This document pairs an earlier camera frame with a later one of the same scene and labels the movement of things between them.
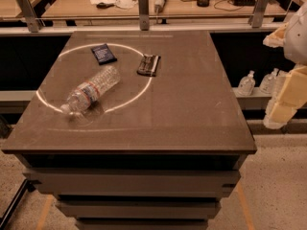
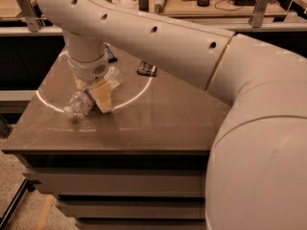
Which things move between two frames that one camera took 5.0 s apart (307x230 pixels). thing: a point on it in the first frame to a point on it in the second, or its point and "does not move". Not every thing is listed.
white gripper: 297,38 to 90,70
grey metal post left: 28,11 does not move
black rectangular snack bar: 149,65 does not move
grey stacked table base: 136,192 does not move
